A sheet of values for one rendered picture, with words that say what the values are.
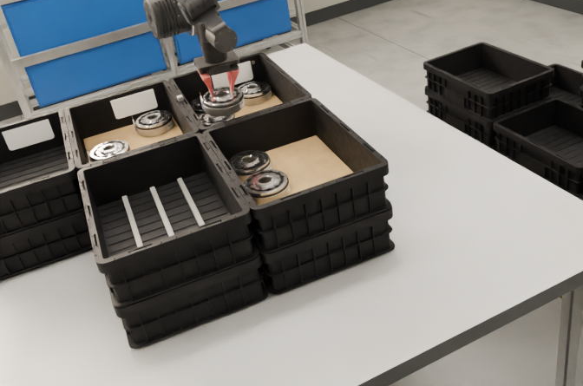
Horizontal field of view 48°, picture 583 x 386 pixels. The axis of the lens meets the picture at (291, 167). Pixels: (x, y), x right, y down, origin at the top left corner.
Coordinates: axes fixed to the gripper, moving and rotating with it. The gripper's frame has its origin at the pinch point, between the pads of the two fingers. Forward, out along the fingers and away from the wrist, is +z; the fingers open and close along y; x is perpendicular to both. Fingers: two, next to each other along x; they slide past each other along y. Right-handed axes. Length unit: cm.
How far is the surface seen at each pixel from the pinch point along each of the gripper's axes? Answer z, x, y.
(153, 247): 2, -50, -26
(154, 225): 13.3, -28.4, -24.8
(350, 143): 4.1, -31.3, 21.2
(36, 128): 11, 27, -48
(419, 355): 21, -77, 14
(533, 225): 22, -55, 54
